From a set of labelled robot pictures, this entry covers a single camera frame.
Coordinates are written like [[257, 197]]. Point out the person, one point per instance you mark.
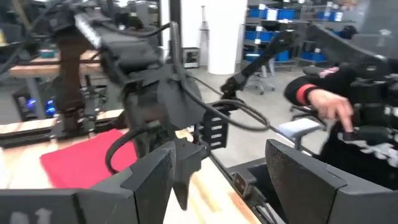
[[357, 161]]

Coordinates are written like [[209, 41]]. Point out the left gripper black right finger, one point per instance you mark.
[[311, 199]]

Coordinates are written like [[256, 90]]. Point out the grey chair armrest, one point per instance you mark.
[[298, 127]]

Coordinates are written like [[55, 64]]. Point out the small black white cabinet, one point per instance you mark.
[[191, 57]]

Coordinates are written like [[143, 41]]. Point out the wooden workbench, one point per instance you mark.
[[25, 70]]

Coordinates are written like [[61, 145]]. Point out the white round pillar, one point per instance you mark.
[[227, 37]]

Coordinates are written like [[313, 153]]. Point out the computer with blue lights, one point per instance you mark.
[[34, 105]]

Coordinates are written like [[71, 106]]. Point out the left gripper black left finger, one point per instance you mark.
[[93, 208]]

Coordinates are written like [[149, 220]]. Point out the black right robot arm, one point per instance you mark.
[[124, 53]]

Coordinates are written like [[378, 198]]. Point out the shelf with blue bins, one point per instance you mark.
[[280, 14]]

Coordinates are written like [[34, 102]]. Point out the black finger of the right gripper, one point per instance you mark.
[[186, 174], [138, 137]]

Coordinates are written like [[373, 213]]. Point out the red cloth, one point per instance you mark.
[[81, 165]]

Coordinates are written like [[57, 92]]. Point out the person's hand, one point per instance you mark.
[[329, 104]]

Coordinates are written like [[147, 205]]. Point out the black slotted bracket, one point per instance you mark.
[[206, 130]]

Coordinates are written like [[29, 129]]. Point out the grey swivel office chair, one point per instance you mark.
[[259, 77]]

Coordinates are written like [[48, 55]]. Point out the black table-level camera box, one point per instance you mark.
[[242, 185]]

